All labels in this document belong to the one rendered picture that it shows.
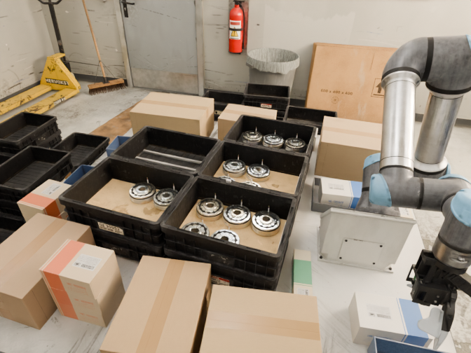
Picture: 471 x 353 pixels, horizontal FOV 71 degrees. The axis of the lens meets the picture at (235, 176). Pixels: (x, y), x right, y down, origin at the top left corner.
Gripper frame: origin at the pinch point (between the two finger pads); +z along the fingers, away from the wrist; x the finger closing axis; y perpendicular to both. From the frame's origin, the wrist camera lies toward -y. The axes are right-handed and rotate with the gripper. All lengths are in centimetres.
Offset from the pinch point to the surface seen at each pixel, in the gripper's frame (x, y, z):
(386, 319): -11.4, 4.5, 13.9
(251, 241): -26, 49, 8
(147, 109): -98, 124, -9
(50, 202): -22, 126, 6
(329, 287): -26.2, 19.4, 20.9
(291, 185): -62, 39, 3
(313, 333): 3.8, 25.9, 9.0
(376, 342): -1.1, 8.8, 12.6
